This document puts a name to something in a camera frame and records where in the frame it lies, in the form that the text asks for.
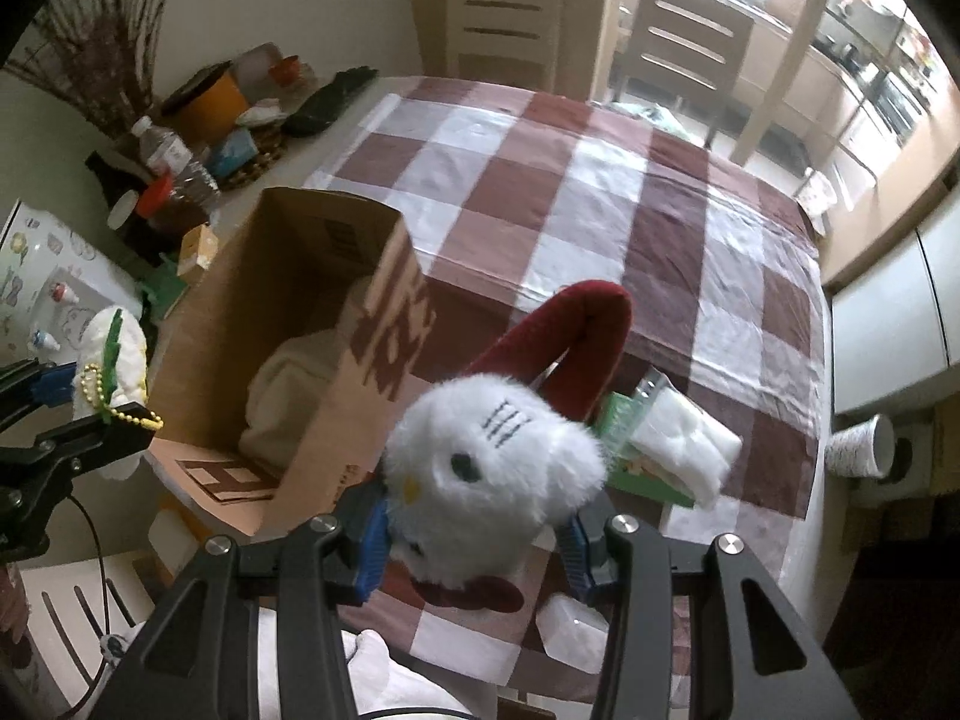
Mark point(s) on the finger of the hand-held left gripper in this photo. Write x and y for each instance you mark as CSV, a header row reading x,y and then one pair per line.
x,y
75,446
52,386

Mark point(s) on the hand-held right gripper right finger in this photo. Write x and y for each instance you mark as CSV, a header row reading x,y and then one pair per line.
x,y
576,562

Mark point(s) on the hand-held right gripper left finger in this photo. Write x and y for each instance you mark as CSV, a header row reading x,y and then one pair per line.
x,y
373,555

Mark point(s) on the white cat plush red headband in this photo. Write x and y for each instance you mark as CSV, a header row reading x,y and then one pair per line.
x,y
480,465

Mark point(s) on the green cardboard toy box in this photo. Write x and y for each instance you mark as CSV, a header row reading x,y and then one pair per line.
x,y
616,420

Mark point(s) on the brown cardboard box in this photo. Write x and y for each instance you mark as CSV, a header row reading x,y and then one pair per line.
x,y
300,255

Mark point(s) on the orange round container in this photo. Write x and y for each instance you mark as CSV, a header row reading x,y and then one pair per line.
x,y
214,109

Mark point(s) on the small clear plastic box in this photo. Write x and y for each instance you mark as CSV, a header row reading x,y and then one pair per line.
x,y
574,634

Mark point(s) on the white printed box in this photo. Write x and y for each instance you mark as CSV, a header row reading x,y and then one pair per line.
x,y
60,270

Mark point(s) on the clear pack of white cotton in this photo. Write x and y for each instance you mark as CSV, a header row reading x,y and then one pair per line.
x,y
675,435

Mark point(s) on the white slatted chair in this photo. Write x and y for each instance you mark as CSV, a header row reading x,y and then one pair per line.
x,y
75,615

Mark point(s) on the cream cloth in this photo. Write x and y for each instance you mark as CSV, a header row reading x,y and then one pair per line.
x,y
300,390

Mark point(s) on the small yellow box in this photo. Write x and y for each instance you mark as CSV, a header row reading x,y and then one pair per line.
x,y
199,247

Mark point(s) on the dark bottle with white cap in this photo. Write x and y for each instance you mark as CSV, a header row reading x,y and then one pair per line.
x,y
112,187

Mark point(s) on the jar with red lid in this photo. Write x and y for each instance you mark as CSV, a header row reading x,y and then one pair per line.
x,y
180,199

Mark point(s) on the clear plastic water bottle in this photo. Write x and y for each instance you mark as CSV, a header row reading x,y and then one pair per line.
x,y
161,142

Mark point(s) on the blue tissue packet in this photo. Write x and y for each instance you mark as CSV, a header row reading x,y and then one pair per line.
x,y
229,154

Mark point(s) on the printed paper cup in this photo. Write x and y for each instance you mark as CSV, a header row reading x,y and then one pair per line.
x,y
855,446

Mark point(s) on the wicker basket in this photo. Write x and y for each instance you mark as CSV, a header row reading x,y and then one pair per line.
x,y
259,154

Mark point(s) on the dried branch bouquet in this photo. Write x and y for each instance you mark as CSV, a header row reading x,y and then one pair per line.
x,y
97,52

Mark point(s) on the brown white checkered tablecloth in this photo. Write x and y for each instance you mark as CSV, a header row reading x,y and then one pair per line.
x,y
600,187

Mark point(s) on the black cloth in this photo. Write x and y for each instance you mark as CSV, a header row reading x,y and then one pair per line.
x,y
326,101

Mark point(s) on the white cabinet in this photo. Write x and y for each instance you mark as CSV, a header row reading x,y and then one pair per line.
x,y
892,315

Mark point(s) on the dark wooden slatted chair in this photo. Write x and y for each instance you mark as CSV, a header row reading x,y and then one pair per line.
x,y
686,45

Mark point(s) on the light wooden slatted chair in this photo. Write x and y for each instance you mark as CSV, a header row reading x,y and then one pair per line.
x,y
502,7

